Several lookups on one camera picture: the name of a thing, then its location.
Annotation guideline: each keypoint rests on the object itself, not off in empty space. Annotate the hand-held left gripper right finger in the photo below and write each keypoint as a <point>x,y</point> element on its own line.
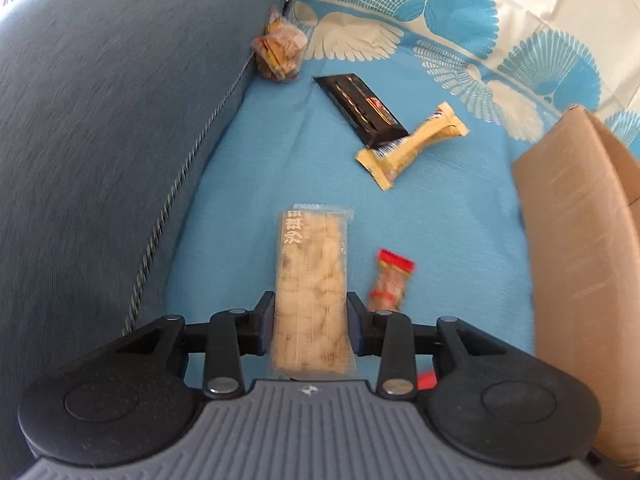
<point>352,320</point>

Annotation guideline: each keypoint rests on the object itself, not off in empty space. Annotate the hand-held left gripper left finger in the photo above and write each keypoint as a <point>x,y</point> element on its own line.
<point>267,322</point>

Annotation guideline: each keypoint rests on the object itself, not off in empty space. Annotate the clear rice cracker bar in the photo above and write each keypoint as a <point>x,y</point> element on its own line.
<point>310,285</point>

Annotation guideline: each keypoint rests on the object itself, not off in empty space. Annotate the black chocolate bar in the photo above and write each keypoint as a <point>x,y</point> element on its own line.
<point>360,105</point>

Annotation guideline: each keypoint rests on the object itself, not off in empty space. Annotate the cardboard box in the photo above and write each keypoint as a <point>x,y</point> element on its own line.
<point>575,240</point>

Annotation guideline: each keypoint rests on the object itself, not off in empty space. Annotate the clear bag of cookies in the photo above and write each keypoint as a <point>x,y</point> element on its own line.
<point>280,45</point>

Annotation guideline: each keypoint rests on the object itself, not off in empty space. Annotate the small red snack packet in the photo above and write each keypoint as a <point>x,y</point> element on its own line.
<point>392,285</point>

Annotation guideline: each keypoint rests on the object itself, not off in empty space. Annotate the long red snack packet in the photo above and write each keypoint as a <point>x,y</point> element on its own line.
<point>426,381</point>

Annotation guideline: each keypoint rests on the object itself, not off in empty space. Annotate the blue fan print blanket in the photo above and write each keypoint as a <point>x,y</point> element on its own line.
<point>280,160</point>

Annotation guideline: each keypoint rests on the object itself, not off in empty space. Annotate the yellow wrapped snack bar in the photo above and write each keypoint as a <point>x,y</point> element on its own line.
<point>410,147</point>

